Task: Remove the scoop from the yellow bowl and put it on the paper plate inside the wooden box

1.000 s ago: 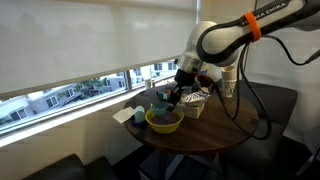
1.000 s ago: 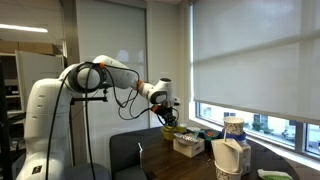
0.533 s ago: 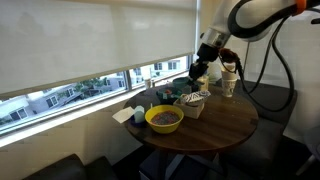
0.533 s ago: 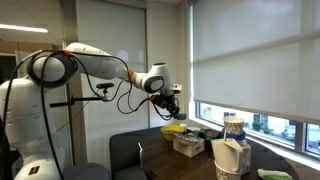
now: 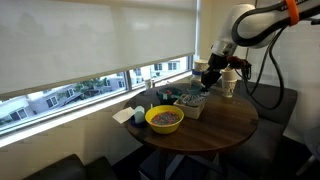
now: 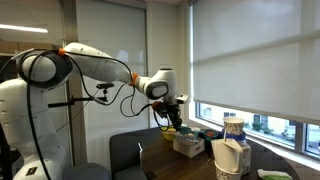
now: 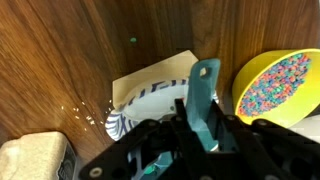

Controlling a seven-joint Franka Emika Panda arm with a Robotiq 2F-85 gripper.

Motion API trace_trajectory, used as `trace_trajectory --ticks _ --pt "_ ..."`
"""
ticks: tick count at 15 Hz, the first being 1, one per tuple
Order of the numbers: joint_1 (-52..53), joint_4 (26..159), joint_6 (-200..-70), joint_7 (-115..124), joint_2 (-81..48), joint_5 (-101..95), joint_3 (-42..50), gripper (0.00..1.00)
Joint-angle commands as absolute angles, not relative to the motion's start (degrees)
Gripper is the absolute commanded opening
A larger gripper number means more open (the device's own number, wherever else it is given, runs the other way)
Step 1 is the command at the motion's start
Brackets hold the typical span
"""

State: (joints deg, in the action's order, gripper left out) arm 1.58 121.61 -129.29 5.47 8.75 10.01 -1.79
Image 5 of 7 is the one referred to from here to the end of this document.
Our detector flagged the small teal carton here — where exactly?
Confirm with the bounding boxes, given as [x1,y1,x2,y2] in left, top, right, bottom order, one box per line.
[133,105,146,125]

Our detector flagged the yellow bowl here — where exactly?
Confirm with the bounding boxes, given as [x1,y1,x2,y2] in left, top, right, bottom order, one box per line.
[144,104,185,135]

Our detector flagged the orange cable strap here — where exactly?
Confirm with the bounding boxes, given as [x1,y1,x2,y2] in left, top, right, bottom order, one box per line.
[285,0,300,27]

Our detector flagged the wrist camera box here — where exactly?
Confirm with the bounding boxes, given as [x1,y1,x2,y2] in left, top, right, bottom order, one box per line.
[227,55,253,70]

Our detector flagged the dark table base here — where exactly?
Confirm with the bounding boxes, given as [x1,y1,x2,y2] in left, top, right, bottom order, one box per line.
[138,149,232,180]

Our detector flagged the dark teal bowl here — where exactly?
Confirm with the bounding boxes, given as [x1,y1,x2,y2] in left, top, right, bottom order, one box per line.
[156,86,184,106]

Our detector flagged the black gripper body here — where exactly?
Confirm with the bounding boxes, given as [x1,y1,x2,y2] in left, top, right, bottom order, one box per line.
[200,52,232,90]

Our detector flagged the patterned paper cup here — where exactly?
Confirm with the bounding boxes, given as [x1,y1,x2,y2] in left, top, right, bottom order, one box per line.
[220,78,238,99]

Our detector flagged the grey window frame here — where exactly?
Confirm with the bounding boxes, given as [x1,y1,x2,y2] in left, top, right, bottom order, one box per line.
[0,53,196,136]

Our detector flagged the dark grey padded bench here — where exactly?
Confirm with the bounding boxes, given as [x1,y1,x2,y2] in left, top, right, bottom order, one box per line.
[213,79,299,180]

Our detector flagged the paper cup with blue band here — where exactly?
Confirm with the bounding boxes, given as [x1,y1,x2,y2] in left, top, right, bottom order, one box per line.
[191,58,210,84]

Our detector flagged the large white roller blind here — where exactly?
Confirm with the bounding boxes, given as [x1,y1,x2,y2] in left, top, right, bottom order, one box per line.
[0,0,198,98]

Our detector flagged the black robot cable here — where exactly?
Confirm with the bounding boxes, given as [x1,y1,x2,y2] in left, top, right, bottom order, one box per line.
[231,0,320,111]

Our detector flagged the dark armchair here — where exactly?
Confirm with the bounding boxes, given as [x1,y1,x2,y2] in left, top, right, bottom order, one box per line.
[22,153,118,180]

